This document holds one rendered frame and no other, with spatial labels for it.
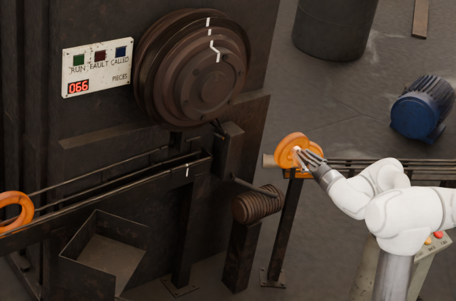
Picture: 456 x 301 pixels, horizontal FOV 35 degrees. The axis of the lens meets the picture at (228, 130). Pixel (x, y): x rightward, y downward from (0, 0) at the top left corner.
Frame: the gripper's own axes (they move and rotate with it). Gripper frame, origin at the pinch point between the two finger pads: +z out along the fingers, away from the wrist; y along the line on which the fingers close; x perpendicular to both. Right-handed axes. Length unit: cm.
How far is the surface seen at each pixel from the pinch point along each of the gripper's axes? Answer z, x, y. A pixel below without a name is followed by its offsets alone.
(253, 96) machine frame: 33.4, 1.5, 5.4
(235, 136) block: 21.0, -6.2, -11.3
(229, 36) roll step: 22, 42, -24
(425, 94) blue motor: 60, -54, 175
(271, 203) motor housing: 5.0, -34.5, 2.5
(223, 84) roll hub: 13.7, 27.5, -29.8
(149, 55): 27, 36, -54
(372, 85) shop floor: 119, -89, 202
